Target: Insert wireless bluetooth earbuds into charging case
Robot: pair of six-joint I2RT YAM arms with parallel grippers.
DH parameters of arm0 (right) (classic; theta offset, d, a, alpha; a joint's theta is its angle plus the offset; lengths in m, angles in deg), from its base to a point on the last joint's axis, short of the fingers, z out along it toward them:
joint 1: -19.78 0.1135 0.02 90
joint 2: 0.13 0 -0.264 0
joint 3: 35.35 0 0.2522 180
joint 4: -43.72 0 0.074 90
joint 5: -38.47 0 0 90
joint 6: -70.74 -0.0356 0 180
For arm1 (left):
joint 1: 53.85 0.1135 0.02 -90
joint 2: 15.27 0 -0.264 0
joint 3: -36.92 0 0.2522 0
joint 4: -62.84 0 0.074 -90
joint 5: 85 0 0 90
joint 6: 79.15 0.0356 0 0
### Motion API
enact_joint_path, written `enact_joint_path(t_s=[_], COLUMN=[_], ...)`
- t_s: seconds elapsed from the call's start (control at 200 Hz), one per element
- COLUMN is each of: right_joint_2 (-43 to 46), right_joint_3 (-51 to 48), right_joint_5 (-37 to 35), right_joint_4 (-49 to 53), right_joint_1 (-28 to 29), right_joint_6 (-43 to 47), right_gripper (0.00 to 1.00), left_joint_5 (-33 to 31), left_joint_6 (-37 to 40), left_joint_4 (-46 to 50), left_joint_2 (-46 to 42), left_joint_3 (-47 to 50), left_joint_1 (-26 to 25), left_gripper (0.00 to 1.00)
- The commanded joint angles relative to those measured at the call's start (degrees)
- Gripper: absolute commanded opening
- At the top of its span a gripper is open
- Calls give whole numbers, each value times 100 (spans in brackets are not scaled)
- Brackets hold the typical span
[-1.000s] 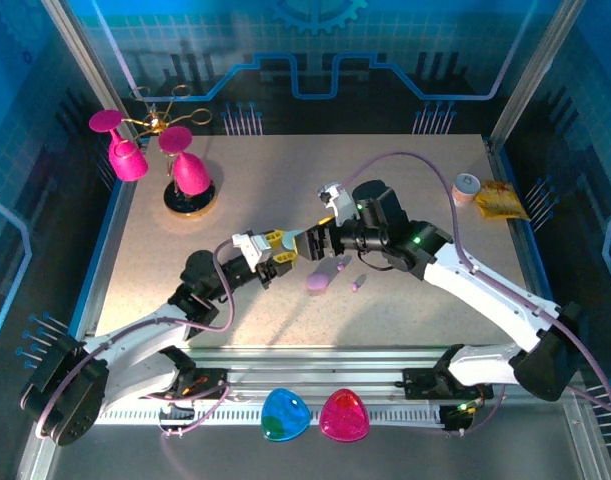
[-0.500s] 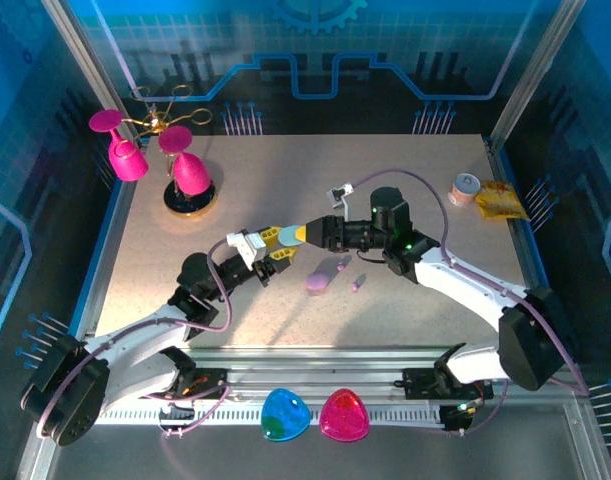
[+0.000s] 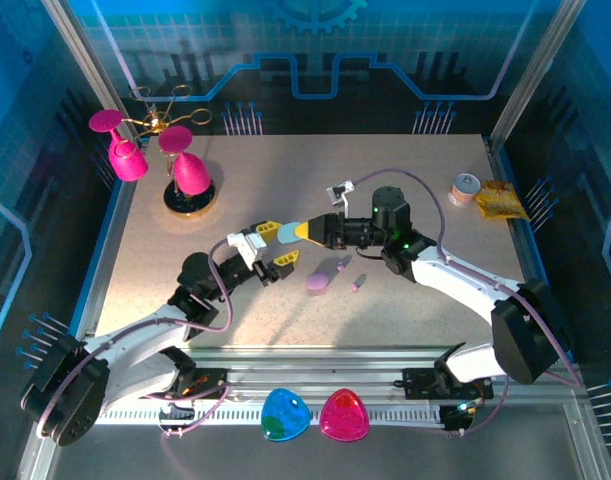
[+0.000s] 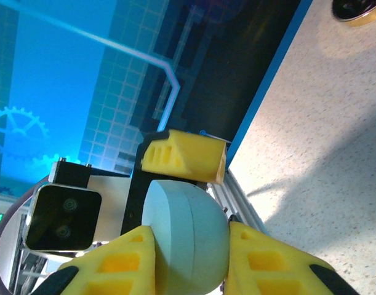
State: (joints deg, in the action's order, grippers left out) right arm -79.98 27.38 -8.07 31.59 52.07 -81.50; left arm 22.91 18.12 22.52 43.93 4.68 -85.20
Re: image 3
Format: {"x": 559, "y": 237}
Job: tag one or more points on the purple earbud case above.
{"x": 317, "y": 281}

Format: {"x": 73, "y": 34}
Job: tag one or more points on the aluminium frame post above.
{"x": 90, "y": 65}
{"x": 538, "y": 65}

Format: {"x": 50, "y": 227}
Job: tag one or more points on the small pull-tab tin can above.
{"x": 464, "y": 190}

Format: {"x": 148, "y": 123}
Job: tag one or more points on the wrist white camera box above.
{"x": 245, "y": 245}
{"x": 339, "y": 194}

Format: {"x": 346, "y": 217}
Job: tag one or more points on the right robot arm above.
{"x": 465, "y": 285}

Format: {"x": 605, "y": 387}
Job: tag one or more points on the aluminium table rail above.
{"x": 310, "y": 365}

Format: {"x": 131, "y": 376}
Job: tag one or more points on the yellow snack bag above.
{"x": 500, "y": 200}

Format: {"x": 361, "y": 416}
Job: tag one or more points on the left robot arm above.
{"x": 135, "y": 345}

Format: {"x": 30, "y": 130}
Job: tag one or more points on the pink triangular plastic button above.
{"x": 344, "y": 415}

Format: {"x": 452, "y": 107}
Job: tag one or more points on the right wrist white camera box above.
{"x": 339, "y": 194}

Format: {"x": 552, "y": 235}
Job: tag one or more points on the pink wine glass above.
{"x": 190, "y": 175}
{"x": 130, "y": 162}

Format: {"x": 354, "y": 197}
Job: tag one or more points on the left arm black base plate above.
{"x": 212, "y": 377}

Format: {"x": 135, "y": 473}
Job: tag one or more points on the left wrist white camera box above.
{"x": 245, "y": 245}

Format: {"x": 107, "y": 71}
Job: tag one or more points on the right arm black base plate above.
{"x": 420, "y": 385}

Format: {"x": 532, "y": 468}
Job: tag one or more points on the small black circuit board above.
{"x": 455, "y": 420}
{"x": 177, "y": 414}

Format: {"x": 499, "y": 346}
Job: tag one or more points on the light blue earbud case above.
{"x": 286, "y": 234}

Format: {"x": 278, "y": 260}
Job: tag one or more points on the blue triangular container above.
{"x": 285, "y": 415}

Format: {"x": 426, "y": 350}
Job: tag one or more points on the gold glass rack black base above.
{"x": 175, "y": 202}

